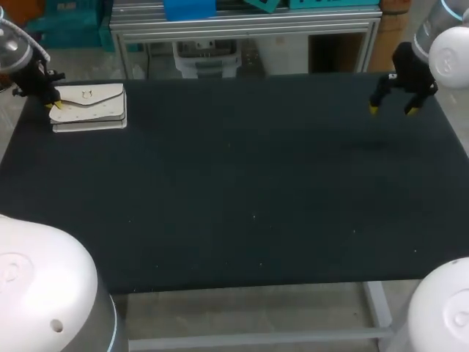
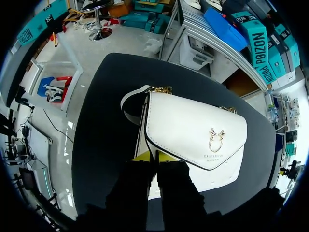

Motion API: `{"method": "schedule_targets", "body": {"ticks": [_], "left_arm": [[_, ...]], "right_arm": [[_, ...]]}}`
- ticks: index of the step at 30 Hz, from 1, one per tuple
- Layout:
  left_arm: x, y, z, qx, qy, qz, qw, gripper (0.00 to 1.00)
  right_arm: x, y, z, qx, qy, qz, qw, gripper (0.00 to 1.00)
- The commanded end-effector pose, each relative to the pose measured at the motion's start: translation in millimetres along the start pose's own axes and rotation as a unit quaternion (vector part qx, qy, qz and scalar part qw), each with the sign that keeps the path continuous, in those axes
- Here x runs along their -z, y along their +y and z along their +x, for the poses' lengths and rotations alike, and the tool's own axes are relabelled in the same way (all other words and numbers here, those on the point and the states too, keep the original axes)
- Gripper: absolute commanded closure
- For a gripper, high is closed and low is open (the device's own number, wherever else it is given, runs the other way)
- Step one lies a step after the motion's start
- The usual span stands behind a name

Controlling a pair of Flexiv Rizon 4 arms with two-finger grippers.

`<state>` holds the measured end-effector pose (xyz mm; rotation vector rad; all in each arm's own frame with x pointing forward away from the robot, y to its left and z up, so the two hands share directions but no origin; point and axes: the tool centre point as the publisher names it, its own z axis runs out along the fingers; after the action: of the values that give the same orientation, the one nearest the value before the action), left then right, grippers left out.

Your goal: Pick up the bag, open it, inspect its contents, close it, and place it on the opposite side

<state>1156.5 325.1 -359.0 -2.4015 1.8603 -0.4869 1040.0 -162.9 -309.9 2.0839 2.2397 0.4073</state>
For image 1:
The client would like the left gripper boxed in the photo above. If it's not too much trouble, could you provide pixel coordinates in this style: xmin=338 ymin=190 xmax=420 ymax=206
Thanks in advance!
xmin=9 ymin=59 xmax=67 ymax=111

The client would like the aluminium frame table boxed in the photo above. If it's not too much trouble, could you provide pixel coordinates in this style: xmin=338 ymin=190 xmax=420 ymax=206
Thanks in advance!
xmin=108 ymin=4 xmax=383 ymax=81

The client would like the blue plastic bin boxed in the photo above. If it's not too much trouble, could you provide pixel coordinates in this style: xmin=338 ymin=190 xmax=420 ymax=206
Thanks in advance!
xmin=163 ymin=0 xmax=218 ymax=20

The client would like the white flap handbag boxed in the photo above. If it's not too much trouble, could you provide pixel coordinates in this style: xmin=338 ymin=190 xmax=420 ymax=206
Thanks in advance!
xmin=48 ymin=83 xmax=129 ymax=134

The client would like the white cable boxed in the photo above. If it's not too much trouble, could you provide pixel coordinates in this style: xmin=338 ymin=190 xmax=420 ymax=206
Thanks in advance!
xmin=0 ymin=15 xmax=51 ymax=62

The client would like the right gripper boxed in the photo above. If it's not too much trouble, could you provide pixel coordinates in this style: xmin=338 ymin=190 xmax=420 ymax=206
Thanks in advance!
xmin=368 ymin=41 xmax=439 ymax=117

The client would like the teal box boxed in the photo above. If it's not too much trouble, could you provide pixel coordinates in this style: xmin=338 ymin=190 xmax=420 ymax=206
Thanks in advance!
xmin=244 ymin=0 xmax=282 ymax=14
xmin=25 ymin=0 xmax=106 ymax=49

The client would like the brown cardboard box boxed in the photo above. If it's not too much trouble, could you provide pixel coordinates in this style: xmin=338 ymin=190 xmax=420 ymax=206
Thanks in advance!
xmin=367 ymin=0 xmax=408 ymax=73

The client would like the white plastic storage container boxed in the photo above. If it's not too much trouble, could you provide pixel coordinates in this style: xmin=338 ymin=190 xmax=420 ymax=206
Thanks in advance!
xmin=171 ymin=39 xmax=243 ymax=79

